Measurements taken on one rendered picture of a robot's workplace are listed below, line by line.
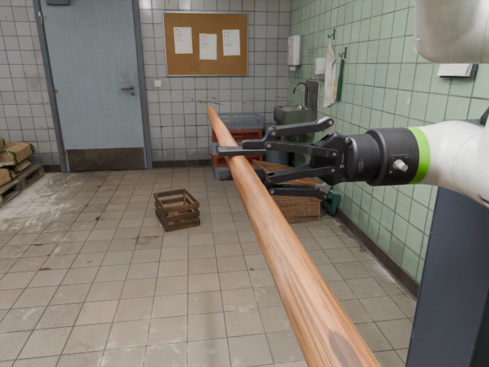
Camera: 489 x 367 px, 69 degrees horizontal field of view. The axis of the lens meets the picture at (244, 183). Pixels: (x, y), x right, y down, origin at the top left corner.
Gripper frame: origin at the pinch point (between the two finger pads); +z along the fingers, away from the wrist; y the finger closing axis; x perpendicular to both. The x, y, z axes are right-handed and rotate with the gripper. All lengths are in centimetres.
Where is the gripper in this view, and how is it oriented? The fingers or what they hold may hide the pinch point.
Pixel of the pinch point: (240, 162)
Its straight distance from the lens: 53.9
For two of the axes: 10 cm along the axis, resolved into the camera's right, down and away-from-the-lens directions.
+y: 0.0, 9.5, 3.2
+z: -9.9, 0.5, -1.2
